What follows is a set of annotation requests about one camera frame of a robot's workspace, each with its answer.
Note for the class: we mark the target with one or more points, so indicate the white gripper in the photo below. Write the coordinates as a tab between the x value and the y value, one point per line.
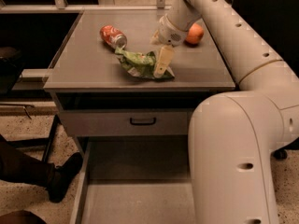
168	34

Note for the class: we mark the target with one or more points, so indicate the green jalapeno chip bag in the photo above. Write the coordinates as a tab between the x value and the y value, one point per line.
140	65

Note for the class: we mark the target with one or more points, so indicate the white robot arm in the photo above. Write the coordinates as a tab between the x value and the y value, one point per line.
232	135

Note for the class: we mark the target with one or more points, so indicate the grey drawer cabinet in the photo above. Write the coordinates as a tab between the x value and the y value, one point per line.
104	87

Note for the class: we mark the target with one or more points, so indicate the closed top drawer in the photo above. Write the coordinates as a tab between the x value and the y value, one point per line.
116	123

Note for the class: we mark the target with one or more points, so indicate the open middle drawer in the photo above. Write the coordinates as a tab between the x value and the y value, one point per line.
135	180

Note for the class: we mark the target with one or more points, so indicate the orange fruit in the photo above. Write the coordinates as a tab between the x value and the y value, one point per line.
195	34

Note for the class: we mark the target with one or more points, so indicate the red soda can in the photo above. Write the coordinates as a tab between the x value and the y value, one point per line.
113	37

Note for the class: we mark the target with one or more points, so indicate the black office chair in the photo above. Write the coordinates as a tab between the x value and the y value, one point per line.
277	22

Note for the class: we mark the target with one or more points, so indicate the person's dark leg and shoe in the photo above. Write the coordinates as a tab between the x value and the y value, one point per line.
17	167

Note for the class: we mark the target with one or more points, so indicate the black drawer handle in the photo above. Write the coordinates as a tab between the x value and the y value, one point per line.
142	122

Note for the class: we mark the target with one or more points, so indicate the metal window rail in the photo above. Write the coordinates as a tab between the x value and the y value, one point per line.
93	0

